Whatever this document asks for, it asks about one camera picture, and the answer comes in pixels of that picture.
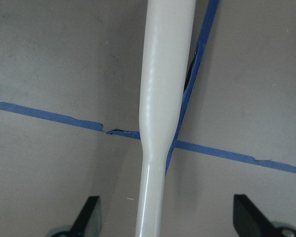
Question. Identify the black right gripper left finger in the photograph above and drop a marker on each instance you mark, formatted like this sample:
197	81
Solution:
88	222

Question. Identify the white hand brush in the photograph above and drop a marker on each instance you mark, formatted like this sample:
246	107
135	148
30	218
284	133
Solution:
165	56

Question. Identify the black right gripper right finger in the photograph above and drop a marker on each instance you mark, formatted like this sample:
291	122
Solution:
249	221

